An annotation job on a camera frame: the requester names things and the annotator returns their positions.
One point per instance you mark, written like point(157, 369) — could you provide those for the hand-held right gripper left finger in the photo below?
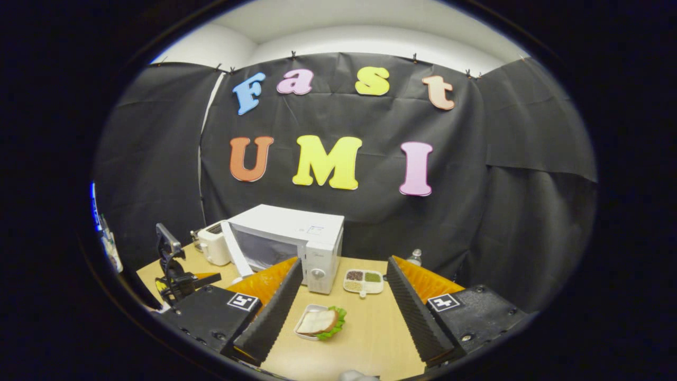
point(270, 317)

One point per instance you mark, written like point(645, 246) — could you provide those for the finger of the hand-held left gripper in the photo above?
point(203, 280)

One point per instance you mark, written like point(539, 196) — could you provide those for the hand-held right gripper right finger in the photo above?
point(418, 317)

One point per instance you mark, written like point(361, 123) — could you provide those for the sandwich with lettuce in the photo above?
point(317, 321)

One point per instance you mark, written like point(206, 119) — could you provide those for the white microwave oven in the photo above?
point(296, 222)

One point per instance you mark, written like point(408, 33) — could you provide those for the white rectangular plate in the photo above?
point(304, 312)

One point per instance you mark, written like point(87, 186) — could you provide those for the white toaster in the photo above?
point(217, 246)

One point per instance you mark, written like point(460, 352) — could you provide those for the green drink bottle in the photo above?
point(415, 258)

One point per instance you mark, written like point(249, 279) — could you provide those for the white divided dish with beans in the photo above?
point(364, 283)

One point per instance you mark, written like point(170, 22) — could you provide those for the blue lit screen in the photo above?
point(93, 206)

